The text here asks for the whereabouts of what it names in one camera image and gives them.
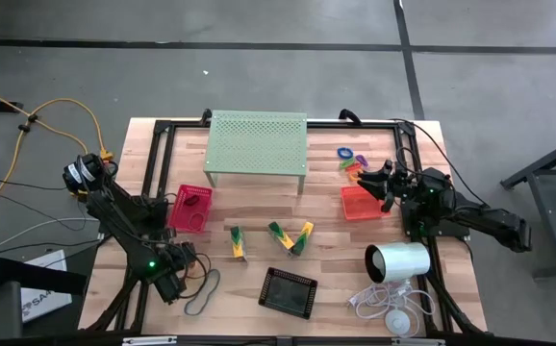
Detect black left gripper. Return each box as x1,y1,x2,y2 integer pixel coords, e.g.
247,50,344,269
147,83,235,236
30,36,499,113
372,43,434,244
154,241,198,306

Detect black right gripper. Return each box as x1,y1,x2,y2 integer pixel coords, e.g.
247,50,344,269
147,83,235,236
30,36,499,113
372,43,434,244
356,160,417,214

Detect red plastic basket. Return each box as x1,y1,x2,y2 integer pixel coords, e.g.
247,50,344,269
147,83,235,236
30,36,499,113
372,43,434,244
166,184,214,235

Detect rubber bands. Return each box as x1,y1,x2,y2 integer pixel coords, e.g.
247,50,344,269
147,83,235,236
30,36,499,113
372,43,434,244
183,267,222,317

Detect orange plastic basket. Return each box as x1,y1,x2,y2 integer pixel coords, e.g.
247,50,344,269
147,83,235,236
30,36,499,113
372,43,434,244
340,185,392,222

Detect black slotted plastic basket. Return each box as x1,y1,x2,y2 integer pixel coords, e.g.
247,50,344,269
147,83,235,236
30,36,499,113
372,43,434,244
257,266,319,321

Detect green perforated metal shelf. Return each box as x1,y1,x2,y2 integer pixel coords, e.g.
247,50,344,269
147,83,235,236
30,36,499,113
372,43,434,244
203,109,308,196

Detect white round puck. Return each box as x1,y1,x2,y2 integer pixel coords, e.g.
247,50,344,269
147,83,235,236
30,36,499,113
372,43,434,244
384,309,412,336

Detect white printed box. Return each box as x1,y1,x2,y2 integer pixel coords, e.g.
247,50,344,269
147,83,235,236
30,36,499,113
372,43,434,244
20,249,73,324

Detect black metal stand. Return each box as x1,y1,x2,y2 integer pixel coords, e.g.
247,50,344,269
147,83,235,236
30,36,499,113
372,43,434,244
498,132,556,280

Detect black metal table frame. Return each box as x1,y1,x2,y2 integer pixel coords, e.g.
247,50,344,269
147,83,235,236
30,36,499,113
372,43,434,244
83,117,487,337

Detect silver bracket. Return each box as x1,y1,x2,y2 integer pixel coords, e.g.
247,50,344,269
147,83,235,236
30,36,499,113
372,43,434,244
121,335,178,346
392,337,446,346

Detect white coiled cable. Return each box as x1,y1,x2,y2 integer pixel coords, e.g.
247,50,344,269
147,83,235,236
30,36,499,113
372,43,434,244
348,280,437,337

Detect white floor cable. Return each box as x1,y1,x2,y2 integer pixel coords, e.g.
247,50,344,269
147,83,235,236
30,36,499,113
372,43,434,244
0,216,101,246

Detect yellow extension cable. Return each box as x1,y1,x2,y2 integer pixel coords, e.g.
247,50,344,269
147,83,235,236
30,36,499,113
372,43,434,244
0,80,114,199

